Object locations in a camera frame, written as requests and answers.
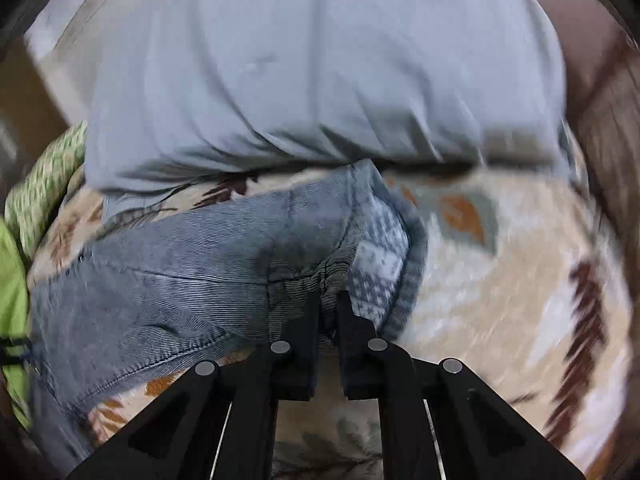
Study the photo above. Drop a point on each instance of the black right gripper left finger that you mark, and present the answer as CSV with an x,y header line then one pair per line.
x,y
216,422

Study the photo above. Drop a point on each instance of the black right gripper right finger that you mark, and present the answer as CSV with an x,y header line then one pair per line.
x,y
439,420

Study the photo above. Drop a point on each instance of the bright green cloth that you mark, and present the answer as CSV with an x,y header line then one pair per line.
x,y
14,311

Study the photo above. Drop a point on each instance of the grey denim pants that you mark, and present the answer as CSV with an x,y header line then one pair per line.
x,y
175,288

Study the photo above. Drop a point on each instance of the cream leaf-print blanket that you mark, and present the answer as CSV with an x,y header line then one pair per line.
x,y
520,283

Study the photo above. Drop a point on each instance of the green patterned cloth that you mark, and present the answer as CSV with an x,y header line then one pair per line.
x,y
30,202

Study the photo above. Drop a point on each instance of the brown striped pillow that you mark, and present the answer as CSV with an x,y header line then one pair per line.
x,y
603,109

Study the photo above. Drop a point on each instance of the light blue pillow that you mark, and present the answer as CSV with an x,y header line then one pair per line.
x,y
192,87

